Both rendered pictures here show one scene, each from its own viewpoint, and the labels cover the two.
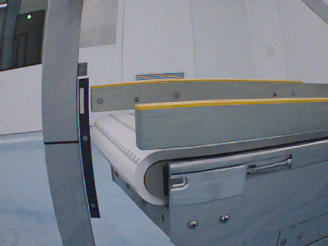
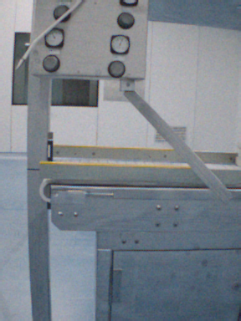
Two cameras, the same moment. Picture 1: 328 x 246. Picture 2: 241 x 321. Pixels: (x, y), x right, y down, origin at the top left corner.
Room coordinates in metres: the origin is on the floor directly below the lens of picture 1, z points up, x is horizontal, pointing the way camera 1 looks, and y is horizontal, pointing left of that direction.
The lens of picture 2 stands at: (-0.23, -0.27, 0.98)
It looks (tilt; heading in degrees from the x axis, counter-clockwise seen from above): 10 degrees down; 10
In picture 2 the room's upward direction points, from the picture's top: 3 degrees clockwise
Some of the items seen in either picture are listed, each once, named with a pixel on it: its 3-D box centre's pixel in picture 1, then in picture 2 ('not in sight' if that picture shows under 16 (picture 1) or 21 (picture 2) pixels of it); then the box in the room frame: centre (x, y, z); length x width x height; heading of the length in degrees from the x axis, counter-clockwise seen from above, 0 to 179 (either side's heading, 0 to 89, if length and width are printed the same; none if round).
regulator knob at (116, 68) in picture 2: not in sight; (116, 66); (0.43, -0.13, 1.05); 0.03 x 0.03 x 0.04; 15
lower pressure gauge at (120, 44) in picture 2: not in sight; (120, 44); (0.44, -0.14, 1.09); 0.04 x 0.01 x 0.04; 105
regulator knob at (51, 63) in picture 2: not in sight; (50, 60); (0.40, -0.01, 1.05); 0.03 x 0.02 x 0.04; 105
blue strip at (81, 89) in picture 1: (86, 152); (49, 175); (0.71, 0.10, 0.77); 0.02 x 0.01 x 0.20; 105
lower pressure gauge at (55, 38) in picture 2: not in sight; (54, 38); (0.41, -0.02, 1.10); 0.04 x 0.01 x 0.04; 105
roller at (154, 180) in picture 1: (129, 152); (56, 177); (0.58, 0.04, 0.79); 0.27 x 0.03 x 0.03; 15
